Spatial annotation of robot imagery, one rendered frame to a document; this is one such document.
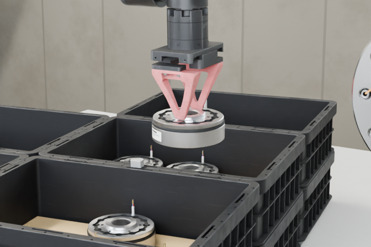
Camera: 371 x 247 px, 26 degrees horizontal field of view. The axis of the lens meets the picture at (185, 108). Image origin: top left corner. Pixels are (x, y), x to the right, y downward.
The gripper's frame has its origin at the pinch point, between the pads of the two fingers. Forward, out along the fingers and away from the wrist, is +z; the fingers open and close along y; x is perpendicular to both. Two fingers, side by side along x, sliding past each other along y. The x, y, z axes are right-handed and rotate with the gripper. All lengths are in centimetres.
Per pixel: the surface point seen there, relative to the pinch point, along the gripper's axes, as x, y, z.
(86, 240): -2.4, 22.5, 11.6
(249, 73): -96, -238, 49
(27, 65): -232, -244, 58
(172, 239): -5.1, -3.7, 22.3
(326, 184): 1, -60, 31
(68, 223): -23.3, -1.3, 22.2
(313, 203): 2, -48, 30
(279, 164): 6.5, -18.5, 12.8
